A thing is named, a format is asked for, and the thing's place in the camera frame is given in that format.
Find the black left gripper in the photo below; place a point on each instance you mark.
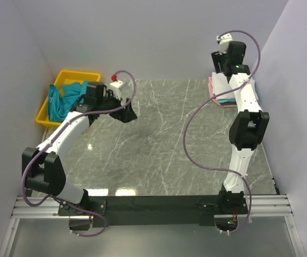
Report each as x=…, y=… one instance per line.
x=124, y=114

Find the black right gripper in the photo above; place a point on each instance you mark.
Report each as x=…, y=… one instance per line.
x=217, y=57

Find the white t shirt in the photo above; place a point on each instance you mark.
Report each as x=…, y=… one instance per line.
x=220, y=85

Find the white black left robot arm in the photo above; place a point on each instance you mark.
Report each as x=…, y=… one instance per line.
x=42, y=168

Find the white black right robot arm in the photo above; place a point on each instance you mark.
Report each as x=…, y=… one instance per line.
x=249, y=126

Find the pink folded t shirt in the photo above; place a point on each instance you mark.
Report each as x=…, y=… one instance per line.
x=223, y=105

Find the turquoise folded t shirt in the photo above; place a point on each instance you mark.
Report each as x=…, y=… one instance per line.
x=223, y=101

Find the teal crumpled t shirt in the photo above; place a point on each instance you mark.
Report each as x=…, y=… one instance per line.
x=59, y=106

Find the yellow plastic bin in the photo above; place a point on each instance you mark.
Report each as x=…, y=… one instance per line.
x=64, y=77

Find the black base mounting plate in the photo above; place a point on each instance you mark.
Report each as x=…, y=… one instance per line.
x=160, y=210

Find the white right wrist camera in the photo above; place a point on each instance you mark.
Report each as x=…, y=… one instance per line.
x=223, y=42

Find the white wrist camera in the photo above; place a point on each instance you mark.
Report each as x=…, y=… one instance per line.
x=117, y=87
x=223, y=42

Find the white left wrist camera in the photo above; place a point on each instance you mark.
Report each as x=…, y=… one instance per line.
x=117, y=87

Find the aluminium rail frame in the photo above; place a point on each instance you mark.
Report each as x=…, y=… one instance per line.
x=137, y=162

